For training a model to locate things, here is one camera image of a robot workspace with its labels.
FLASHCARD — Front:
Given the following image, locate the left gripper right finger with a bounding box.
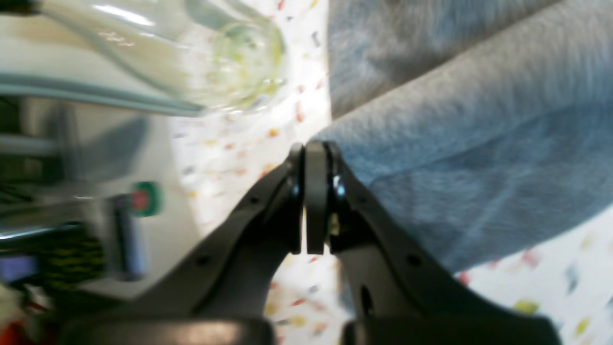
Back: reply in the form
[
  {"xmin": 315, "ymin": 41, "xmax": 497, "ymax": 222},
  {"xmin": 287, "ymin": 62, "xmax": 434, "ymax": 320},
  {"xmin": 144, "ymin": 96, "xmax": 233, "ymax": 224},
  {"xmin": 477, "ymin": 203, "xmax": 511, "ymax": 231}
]
[{"xmin": 305, "ymin": 142, "xmax": 561, "ymax": 345}]

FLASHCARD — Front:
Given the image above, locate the clear glass bottle red cap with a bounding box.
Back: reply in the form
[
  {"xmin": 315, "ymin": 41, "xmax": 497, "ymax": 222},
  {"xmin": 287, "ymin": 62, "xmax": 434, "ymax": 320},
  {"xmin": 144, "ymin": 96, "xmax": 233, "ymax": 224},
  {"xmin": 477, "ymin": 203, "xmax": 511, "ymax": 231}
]
[{"xmin": 1, "ymin": 0, "xmax": 288, "ymax": 116}]

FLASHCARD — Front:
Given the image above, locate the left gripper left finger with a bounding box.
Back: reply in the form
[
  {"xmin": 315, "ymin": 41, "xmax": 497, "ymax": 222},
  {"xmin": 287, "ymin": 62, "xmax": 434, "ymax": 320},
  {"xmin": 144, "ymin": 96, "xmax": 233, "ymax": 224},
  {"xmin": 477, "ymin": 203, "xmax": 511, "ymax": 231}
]
[{"xmin": 59, "ymin": 144, "xmax": 304, "ymax": 345}]

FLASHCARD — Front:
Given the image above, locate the terrazzo patterned tablecloth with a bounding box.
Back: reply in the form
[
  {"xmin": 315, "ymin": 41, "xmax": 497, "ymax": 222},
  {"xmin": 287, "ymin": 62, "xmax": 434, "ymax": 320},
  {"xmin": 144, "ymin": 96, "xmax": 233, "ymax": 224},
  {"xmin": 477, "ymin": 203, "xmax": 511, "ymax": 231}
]
[{"xmin": 170, "ymin": 0, "xmax": 612, "ymax": 345}]

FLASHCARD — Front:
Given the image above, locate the green and red tape roll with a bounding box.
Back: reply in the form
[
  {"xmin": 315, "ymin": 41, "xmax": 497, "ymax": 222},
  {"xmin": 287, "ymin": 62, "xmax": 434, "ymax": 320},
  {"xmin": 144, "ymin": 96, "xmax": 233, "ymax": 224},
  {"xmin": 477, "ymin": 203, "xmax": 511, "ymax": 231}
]
[{"xmin": 130, "ymin": 181, "xmax": 163, "ymax": 218}]

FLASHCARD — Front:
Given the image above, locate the grey t-shirt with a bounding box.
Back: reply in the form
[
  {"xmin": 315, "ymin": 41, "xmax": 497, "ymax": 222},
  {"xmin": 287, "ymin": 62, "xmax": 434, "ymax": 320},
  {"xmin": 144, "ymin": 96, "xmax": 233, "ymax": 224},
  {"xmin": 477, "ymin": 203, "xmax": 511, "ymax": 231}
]
[{"xmin": 315, "ymin": 0, "xmax": 613, "ymax": 273}]

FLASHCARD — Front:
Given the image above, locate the dark phone on table edge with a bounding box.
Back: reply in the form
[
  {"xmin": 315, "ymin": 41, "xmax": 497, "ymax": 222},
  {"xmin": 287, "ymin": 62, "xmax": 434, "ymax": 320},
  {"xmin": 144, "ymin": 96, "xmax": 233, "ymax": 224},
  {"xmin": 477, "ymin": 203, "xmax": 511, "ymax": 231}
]
[{"xmin": 110, "ymin": 194, "xmax": 147, "ymax": 281}]

